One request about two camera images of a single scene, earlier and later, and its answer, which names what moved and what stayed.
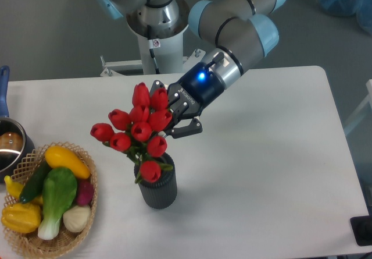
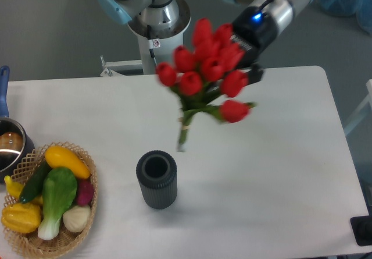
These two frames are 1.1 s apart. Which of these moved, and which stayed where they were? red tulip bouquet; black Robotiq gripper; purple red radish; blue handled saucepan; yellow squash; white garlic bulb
Moved: black Robotiq gripper; red tulip bouquet
Stayed: purple red radish; white garlic bulb; yellow squash; blue handled saucepan
